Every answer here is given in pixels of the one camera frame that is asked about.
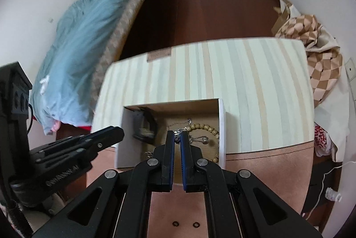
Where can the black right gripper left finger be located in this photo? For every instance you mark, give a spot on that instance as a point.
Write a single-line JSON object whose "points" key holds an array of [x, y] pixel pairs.
{"points": [[164, 171]]}

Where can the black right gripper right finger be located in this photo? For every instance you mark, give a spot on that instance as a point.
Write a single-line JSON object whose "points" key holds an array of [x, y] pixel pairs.
{"points": [[191, 177]]}

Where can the small silver earring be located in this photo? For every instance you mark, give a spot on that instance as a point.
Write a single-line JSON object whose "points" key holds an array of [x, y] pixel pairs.
{"points": [[202, 139]]}

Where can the red bed sheet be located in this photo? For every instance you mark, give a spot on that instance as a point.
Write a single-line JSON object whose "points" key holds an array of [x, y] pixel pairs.
{"points": [[86, 128]]}

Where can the blue duvet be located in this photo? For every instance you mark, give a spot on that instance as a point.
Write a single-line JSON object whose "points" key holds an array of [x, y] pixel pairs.
{"points": [[62, 88]]}

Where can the red printed plastic bag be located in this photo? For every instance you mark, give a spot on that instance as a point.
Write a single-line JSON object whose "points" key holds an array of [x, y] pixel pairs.
{"points": [[323, 144]]}

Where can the white plastic bottle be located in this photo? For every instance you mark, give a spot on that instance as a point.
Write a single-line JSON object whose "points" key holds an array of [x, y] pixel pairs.
{"points": [[333, 195]]}

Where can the checkered beige blanket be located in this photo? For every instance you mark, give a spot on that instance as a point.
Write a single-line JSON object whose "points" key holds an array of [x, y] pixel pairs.
{"points": [[323, 52]]}

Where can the bed with patterned mattress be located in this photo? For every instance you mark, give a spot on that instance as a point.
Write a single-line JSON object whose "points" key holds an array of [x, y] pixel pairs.
{"points": [[125, 26]]}

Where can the white wall socket strip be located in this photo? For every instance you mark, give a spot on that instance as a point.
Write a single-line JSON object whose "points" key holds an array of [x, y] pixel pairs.
{"points": [[351, 73]]}

